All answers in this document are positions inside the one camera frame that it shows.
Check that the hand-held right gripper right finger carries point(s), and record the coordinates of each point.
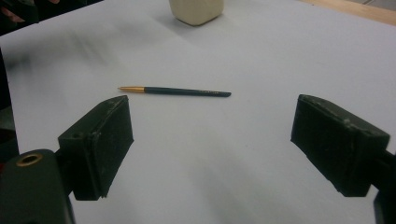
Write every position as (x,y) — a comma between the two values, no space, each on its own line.
(336,146)

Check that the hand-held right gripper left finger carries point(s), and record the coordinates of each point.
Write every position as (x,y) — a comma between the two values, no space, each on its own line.
(96,149)

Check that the dark green pen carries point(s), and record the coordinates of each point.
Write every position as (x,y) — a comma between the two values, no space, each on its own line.
(186,91)

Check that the cream square pen holder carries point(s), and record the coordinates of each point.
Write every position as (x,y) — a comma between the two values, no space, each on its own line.
(196,11)

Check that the white table sheet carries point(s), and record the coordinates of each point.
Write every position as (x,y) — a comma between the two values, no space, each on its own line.
(218,161)

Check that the wooden table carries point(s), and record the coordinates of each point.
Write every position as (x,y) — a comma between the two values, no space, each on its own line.
(358,9)

